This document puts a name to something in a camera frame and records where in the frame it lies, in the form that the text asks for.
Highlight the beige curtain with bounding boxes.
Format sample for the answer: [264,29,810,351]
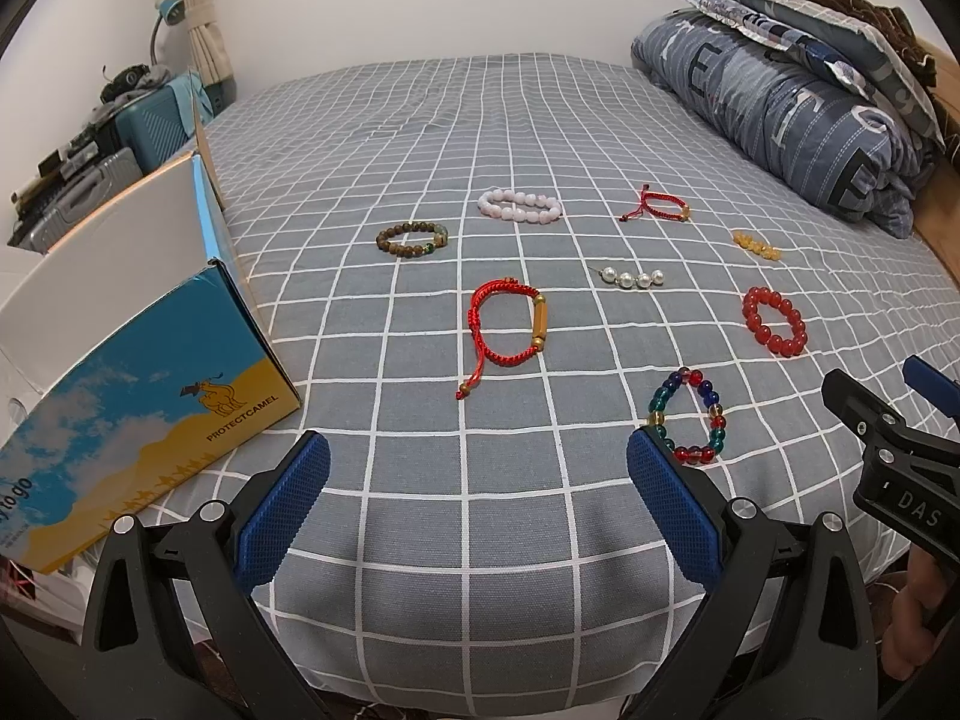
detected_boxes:
[184,0,236,114]

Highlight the folded blue grey duvet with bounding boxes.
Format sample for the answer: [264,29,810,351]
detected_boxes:
[631,10,934,239]

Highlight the grey hard case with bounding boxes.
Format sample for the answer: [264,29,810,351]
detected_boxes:
[8,148,143,254]

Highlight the red cord gold tube bracelet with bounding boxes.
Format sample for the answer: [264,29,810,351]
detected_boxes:
[454,276,550,402]

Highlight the grey checkered bed sheet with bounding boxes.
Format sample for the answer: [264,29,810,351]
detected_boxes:
[67,50,960,719]

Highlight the person's right hand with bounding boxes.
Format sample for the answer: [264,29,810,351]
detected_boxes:
[880,544,952,681]

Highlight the yellow amber bead bracelet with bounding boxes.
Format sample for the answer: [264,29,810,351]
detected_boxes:
[732,229,785,263]

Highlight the teal suitcase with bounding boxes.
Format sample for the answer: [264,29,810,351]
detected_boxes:
[114,71,215,174]

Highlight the small red cord bracelet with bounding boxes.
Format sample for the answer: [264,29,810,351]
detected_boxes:
[618,184,694,224]

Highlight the multicolour glass bead bracelet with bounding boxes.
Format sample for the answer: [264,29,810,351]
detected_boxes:
[647,365,729,465]

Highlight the blue yellow cardboard shoe box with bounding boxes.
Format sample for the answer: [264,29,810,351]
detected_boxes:
[2,132,301,574]

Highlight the blue desk lamp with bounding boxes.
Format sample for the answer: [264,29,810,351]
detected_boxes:
[148,0,185,65]

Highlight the brown wooden bead bracelet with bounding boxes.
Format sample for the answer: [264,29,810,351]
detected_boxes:
[374,219,451,260]

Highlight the blue grey patterned pillow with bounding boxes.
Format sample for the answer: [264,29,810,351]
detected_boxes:
[688,0,946,146]

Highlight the pink bead bracelet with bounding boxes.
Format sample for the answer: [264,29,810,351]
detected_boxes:
[476,187,565,226]

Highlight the red bead bracelet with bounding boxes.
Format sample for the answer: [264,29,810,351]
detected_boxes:
[742,284,809,358]

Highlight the brown fuzzy blanket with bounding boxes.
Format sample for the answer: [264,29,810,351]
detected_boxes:
[809,0,937,88]

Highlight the white pearl string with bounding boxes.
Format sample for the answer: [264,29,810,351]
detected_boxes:
[587,265,667,291]

